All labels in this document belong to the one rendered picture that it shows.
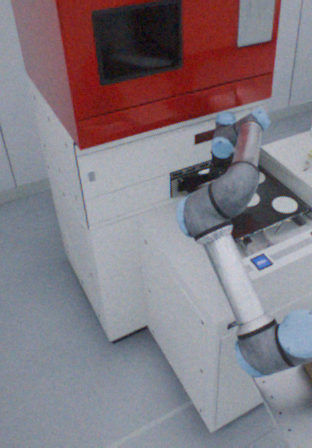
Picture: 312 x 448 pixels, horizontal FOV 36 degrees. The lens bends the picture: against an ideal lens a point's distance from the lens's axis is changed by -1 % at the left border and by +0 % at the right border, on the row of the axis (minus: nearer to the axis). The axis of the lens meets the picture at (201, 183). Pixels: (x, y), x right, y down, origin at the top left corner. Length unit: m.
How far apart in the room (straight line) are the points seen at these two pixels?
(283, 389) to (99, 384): 1.19
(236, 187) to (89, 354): 1.52
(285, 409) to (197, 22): 1.22
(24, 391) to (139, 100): 1.51
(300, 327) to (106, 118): 0.91
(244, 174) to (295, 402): 0.66
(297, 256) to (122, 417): 1.17
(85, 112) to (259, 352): 0.91
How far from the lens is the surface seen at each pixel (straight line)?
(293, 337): 1.26
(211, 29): 1.70
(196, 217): 1.32
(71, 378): 2.52
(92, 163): 1.76
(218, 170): 1.84
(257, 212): 1.88
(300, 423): 1.46
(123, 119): 1.66
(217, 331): 1.64
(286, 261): 1.62
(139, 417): 2.37
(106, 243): 2.02
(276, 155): 2.10
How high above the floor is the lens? 2.11
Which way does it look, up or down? 37 degrees down
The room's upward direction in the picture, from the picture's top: 1 degrees clockwise
